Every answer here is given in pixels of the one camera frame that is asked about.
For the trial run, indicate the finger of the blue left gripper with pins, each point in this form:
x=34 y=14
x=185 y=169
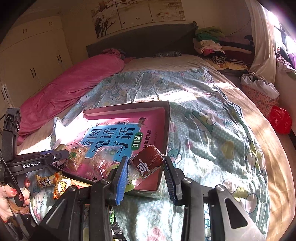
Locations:
x=46 y=152

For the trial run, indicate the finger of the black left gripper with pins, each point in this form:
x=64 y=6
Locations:
x=59 y=155

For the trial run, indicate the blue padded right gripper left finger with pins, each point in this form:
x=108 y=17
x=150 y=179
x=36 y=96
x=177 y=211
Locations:
x=119 y=182

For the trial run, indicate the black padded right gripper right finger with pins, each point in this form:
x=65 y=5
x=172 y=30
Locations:
x=172 y=181

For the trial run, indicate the orange rice cracker snack bag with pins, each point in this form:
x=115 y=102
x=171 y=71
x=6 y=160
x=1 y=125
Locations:
x=62 y=183

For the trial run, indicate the yellow cartoon snack packet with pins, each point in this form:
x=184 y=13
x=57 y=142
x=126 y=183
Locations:
x=44 y=182

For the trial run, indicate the dark red date snack packet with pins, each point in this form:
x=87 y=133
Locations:
x=147 y=161

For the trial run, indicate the left hand red nails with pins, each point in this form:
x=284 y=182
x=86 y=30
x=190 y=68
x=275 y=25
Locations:
x=8 y=208

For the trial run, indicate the green yellow snack packet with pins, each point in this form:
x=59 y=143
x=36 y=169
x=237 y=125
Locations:
x=133 y=175

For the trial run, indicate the clear brown pastry packet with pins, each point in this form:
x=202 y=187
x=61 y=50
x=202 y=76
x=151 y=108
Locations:
x=77 y=153

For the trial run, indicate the clear red candy packet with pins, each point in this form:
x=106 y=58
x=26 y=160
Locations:
x=103 y=161

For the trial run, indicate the dark cardboard box tray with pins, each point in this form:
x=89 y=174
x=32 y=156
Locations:
x=129 y=143

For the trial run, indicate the black green pea snack packet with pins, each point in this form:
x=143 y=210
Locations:
x=117 y=234

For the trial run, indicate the pink quilt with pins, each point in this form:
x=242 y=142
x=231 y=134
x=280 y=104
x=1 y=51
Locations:
x=67 y=89

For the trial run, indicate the cream wardrobe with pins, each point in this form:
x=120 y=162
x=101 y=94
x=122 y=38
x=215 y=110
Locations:
x=32 y=55

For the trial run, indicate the red plastic bag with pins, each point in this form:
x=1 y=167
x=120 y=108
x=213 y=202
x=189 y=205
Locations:
x=280 y=120

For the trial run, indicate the pink floral cloth bag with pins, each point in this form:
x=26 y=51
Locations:
x=263 y=94

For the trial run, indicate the dark headboard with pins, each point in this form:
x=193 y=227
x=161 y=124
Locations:
x=149 y=41

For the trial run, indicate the pile of folded clothes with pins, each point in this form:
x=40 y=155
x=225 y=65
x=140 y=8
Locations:
x=224 y=52

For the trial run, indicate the cream curtain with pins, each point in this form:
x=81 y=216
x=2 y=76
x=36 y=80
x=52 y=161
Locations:
x=264 y=63

